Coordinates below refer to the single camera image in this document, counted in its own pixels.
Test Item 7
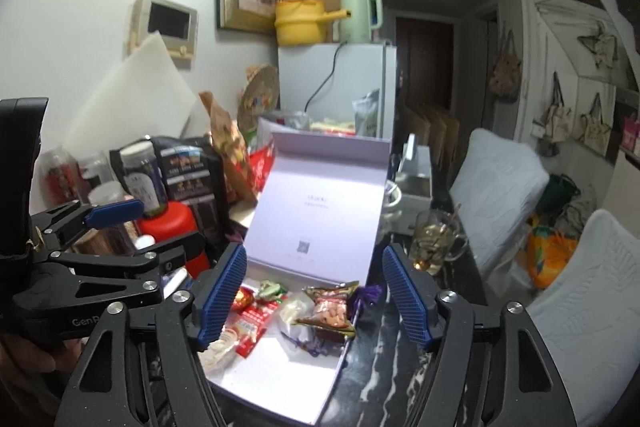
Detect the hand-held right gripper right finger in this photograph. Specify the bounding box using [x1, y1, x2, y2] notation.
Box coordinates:
[381, 243, 576, 427]

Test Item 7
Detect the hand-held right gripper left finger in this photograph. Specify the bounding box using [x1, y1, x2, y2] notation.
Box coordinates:
[52, 242, 249, 427]

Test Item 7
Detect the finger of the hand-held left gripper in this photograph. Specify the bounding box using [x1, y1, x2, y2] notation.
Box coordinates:
[45, 231, 207, 308]
[30, 199, 145, 254]

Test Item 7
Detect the purple tasselled sachet pouch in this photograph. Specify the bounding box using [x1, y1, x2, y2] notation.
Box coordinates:
[280, 284, 383, 358]

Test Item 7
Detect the long red snack packet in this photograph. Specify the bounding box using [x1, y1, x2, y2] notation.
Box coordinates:
[235, 299, 278, 358]

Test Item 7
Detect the green triangular packet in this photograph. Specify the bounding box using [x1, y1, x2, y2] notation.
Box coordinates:
[257, 279, 288, 300]

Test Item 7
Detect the clear plastic packet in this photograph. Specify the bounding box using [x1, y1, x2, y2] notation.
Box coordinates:
[277, 299, 313, 335]

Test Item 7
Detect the gold peanut snack packet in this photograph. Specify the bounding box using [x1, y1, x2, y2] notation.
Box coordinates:
[295, 281, 361, 338]

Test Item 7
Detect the lavender gift box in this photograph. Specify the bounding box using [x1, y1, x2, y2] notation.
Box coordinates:
[197, 117, 394, 427]

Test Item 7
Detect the person's left hand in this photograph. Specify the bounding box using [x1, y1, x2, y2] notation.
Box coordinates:
[0, 334, 87, 413]

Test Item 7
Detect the red plastic bottle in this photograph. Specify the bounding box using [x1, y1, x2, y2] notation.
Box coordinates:
[136, 201, 211, 280]

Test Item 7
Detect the cluster of glass food jars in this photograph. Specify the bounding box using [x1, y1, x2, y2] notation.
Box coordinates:
[42, 141, 168, 253]

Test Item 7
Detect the glass mug with tea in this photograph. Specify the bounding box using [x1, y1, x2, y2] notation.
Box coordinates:
[409, 207, 471, 275]

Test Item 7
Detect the black printed box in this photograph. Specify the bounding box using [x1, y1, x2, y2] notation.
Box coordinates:
[110, 134, 231, 253]

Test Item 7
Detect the white bowl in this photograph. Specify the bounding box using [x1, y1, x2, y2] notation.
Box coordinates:
[382, 181, 405, 208]

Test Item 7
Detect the small white box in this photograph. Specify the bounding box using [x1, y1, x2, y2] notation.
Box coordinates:
[395, 133, 433, 220]

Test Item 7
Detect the white foam board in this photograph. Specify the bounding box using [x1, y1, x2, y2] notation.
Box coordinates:
[65, 31, 198, 148]

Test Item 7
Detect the red snack packaging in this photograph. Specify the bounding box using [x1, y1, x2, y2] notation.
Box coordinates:
[245, 142, 276, 208]

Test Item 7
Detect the brown snack bag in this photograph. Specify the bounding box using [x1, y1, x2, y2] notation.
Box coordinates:
[199, 91, 256, 208]

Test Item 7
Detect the light blue covered chair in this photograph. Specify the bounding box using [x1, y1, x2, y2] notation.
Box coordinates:
[450, 127, 551, 288]
[525, 208, 640, 427]

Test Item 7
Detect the orange bag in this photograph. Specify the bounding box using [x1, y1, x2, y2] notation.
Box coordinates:
[525, 217, 578, 290]

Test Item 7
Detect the stack of brown paper bags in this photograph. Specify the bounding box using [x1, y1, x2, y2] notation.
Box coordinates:
[402, 104, 461, 178]

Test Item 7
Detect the round decorated woven fan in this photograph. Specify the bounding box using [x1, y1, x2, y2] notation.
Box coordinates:
[239, 64, 280, 128]

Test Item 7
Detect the green bag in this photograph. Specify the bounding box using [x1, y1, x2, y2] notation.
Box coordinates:
[537, 174, 581, 218]

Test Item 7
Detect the grey green pouch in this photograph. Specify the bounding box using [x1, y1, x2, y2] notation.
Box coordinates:
[352, 89, 381, 138]

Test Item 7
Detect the white mini fridge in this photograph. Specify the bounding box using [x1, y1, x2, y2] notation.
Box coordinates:
[277, 42, 398, 140]

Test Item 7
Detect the cream tote bag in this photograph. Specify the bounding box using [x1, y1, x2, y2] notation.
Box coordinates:
[580, 92, 616, 158]
[537, 72, 573, 142]

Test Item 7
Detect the dark wooden door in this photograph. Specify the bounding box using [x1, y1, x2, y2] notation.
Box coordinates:
[395, 14, 456, 108]

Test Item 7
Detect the brown patterned tote bag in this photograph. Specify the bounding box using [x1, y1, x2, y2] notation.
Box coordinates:
[487, 29, 523, 102]

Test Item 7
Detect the white cabinet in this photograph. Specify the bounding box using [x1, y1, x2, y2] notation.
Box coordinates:
[602, 149, 640, 215]

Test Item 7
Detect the yellow pot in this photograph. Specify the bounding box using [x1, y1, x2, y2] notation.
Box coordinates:
[274, 0, 348, 46]

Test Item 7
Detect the row of bottles and jars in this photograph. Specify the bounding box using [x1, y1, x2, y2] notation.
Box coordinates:
[620, 104, 640, 148]

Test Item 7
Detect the green electric kettle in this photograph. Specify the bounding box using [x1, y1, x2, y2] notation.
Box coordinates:
[339, 0, 383, 44]

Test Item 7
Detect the star-shaped cream bag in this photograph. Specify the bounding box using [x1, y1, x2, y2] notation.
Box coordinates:
[577, 19, 621, 70]

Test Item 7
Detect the cream wall intercom panel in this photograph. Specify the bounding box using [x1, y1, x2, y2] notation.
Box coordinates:
[127, 0, 199, 70]

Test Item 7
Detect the black power cable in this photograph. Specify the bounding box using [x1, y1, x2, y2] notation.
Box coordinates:
[304, 43, 347, 110]

